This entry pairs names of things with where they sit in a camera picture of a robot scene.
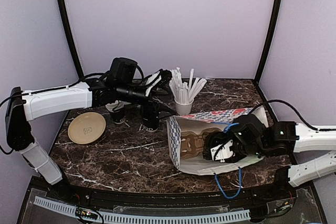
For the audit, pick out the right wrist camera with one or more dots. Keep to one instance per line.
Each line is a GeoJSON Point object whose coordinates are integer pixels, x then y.
{"type": "Point", "coordinates": [247, 128]}

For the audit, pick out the bundle of wrapped straws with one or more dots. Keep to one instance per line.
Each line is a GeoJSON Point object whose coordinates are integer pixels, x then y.
{"type": "Point", "coordinates": [184, 92]}

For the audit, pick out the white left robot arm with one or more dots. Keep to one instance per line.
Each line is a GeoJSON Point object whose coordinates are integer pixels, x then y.
{"type": "Point", "coordinates": [26, 106]}

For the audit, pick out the stack of paper cups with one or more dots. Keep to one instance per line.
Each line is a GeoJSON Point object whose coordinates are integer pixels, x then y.
{"type": "Point", "coordinates": [116, 111]}

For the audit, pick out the beige round plate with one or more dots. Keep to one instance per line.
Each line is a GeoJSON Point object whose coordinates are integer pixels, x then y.
{"type": "Point", "coordinates": [87, 128]}

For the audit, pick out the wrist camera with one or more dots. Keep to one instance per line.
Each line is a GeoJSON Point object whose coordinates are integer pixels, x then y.
{"type": "Point", "coordinates": [247, 128]}
{"type": "Point", "coordinates": [122, 70]}

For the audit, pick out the checkered paper bag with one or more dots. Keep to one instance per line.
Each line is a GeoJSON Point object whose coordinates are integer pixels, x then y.
{"type": "Point", "coordinates": [197, 122]}

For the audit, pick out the white cup holding straws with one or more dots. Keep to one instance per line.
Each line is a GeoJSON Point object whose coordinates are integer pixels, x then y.
{"type": "Point", "coordinates": [183, 109]}

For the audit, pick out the brown pulp cup carrier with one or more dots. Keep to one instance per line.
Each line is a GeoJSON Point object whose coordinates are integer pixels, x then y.
{"type": "Point", "coordinates": [193, 144]}

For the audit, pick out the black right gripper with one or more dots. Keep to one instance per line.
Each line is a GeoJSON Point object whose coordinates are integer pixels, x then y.
{"type": "Point", "coordinates": [223, 134]}

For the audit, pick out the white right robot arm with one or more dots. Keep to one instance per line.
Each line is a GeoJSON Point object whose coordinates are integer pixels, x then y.
{"type": "Point", "coordinates": [286, 137]}

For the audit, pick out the white slotted cable duct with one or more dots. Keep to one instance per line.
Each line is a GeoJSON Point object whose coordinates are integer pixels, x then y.
{"type": "Point", "coordinates": [142, 215]}

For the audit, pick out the black front rail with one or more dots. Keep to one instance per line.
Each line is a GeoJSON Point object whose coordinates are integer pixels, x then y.
{"type": "Point", "coordinates": [249, 197]}

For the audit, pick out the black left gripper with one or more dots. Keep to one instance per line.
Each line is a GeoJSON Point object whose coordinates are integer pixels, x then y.
{"type": "Point", "coordinates": [163, 107]}

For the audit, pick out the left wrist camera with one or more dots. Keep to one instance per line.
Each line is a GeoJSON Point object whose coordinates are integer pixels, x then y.
{"type": "Point", "coordinates": [122, 70]}

